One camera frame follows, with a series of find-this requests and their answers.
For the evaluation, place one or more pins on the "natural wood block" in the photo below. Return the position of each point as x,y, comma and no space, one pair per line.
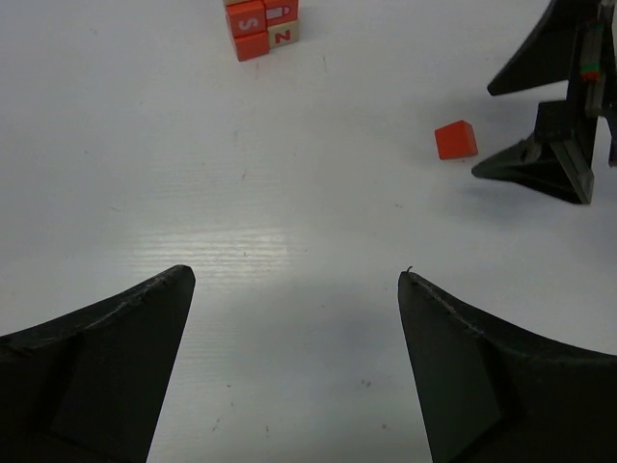
229,3

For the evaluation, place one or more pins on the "red house-shaped block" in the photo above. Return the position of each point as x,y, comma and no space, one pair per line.
456,141

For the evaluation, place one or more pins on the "red cube block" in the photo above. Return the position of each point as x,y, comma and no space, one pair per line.
251,46
280,11
246,20

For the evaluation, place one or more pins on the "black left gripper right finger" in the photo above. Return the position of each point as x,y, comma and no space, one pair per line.
490,391

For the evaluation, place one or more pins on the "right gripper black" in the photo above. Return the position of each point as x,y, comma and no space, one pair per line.
573,41

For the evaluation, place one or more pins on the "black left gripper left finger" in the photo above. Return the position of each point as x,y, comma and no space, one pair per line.
89,386

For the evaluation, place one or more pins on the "natural wood cube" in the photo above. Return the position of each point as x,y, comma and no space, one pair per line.
283,34

